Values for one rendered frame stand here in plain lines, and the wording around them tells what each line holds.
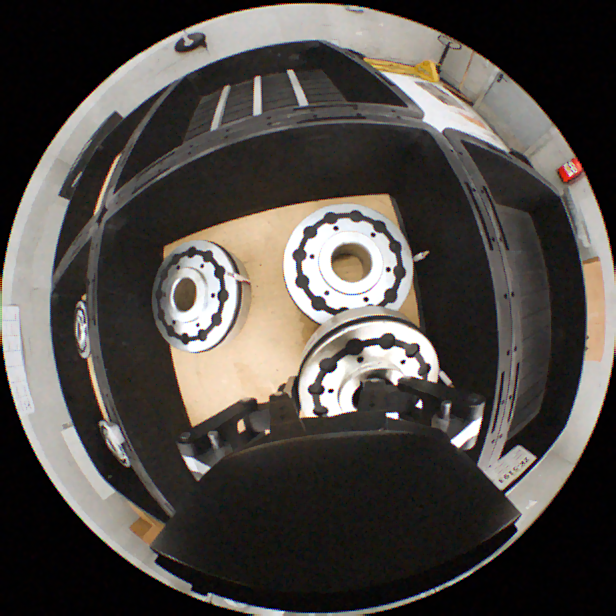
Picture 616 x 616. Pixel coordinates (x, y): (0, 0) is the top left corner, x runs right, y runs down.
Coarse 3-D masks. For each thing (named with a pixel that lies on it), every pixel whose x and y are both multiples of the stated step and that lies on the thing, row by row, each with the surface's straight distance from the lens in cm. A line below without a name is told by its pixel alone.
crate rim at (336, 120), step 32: (256, 128) 15; (288, 128) 14; (320, 128) 14; (384, 128) 16; (416, 128) 16; (192, 160) 16; (448, 160) 15; (128, 192) 20; (480, 224) 13; (96, 256) 22; (96, 288) 20; (96, 320) 20; (96, 352) 21; (128, 448) 23; (480, 448) 17
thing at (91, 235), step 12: (96, 228) 24; (84, 240) 28; (72, 252) 33; (60, 276) 39; (96, 360) 21; (96, 372) 22; (60, 384) 49; (108, 408) 22; (72, 420) 50; (84, 444) 52; (120, 444) 24; (96, 468) 54; (144, 480) 25; (120, 492) 47; (132, 504) 45; (156, 516) 39
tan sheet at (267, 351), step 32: (224, 224) 23; (256, 224) 22; (288, 224) 21; (256, 256) 20; (352, 256) 19; (256, 288) 20; (256, 320) 20; (288, 320) 19; (416, 320) 20; (224, 352) 21; (256, 352) 20; (288, 352) 19; (192, 384) 25; (224, 384) 22; (256, 384) 21; (192, 416) 27
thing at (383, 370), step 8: (360, 368) 13; (368, 368) 13; (376, 368) 13; (384, 368) 13; (392, 368) 13; (352, 376) 13; (360, 376) 13; (368, 376) 13; (376, 376) 13; (384, 376) 14; (392, 376) 14; (400, 376) 14; (344, 384) 13; (352, 384) 13; (344, 392) 14; (352, 392) 14; (344, 400) 14; (352, 400) 14; (344, 408) 15; (352, 408) 15
